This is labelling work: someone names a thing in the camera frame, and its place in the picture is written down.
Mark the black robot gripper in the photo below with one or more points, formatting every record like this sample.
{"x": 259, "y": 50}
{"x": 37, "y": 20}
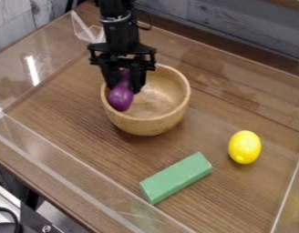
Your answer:
{"x": 123, "y": 51}

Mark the purple toy eggplant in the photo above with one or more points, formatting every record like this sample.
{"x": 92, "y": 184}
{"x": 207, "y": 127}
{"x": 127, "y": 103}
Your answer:
{"x": 120, "y": 95}

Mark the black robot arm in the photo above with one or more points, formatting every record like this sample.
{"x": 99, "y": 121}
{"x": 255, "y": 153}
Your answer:
{"x": 114, "y": 8}

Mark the brown wooden bowl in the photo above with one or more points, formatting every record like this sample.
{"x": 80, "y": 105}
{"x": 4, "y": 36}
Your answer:
{"x": 158, "y": 107}

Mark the yellow toy lemon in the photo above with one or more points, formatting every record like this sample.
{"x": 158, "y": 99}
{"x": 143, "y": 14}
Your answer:
{"x": 245, "y": 147}

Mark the green rectangular block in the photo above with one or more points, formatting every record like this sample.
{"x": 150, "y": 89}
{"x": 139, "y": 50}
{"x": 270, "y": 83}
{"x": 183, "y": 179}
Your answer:
{"x": 175, "y": 177}

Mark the clear acrylic front barrier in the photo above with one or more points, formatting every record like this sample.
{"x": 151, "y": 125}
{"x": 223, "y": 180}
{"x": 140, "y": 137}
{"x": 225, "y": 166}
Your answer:
{"x": 103, "y": 206}

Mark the clear acrylic corner bracket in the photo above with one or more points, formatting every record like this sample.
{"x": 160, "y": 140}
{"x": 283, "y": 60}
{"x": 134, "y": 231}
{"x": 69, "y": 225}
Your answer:
{"x": 91, "y": 34}

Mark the black metal bracket with bolt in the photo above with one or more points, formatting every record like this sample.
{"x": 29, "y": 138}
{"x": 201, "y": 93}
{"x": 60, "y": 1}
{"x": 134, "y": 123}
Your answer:
{"x": 33, "y": 222}

